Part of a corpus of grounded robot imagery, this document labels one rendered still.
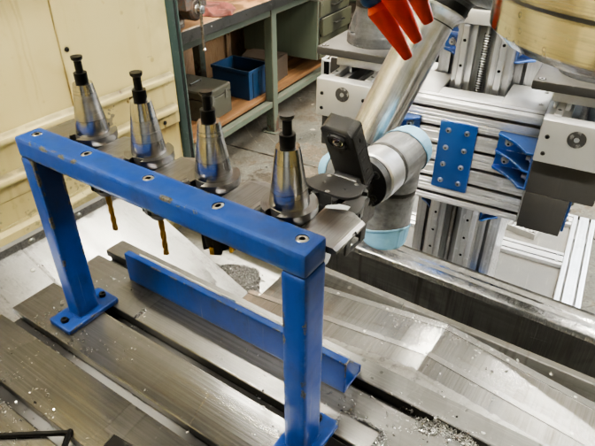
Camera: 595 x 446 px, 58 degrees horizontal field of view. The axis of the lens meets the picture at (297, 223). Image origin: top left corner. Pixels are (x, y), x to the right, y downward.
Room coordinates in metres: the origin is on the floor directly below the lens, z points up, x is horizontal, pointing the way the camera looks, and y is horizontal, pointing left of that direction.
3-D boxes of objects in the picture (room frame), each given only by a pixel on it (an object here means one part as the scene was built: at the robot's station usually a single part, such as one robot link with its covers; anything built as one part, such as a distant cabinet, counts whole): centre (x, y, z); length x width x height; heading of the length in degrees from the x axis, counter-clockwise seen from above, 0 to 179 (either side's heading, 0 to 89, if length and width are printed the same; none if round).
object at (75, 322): (0.67, 0.36, 1.05); 0.10 x 0.05 x 0.30; 146
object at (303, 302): (0.43, -0.01, 1.05); 0.10 x 0.05 x 0.30; 146
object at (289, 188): (0.50, 0.01, 1.26); 0.04 x 0.04 x 0.07
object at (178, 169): (0.60, 0.14, 1.21); 0.07 x 0.05 x 0.01; 146
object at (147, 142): (0.63, 0.19, 1.26); 0.04 x 0.04 x 0.07
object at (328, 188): (0.61, -0.06, 1.16); 0.12 x 0.08 x 0.09; 146
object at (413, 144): (0.74, -0.15, 1.16); 0.11 x 0.08 x 0.09; 146
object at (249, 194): (0.53, 0.05, 1.21); 0.07 x 0.05 x 0.01; 146
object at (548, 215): (1.15, -0.62, 0.89); 0.36 x 0.10 x 0.09; 151
